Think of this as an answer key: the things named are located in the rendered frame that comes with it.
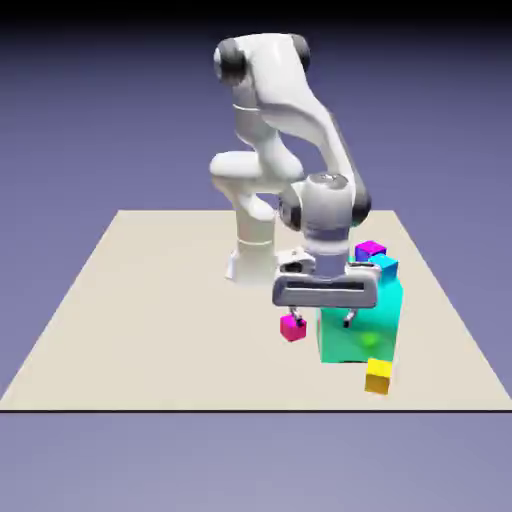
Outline large turquoise box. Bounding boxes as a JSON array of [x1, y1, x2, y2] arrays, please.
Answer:
[[315, 255, 404, 365]]

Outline small yellow cube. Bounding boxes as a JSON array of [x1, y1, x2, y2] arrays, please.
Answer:
[[363, 357, 394, 396]]

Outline small pink cube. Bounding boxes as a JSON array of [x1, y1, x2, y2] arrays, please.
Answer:
[[279, 314, 308, 343]]

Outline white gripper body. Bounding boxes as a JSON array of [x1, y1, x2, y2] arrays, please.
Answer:
[[271, 263, 382, 310]]

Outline small purple cube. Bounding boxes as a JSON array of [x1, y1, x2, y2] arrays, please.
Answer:
[[354, 240, 388, 263]]

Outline small cyan cube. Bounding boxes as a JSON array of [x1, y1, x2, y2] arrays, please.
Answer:
[[368, 253, 400, 280]]

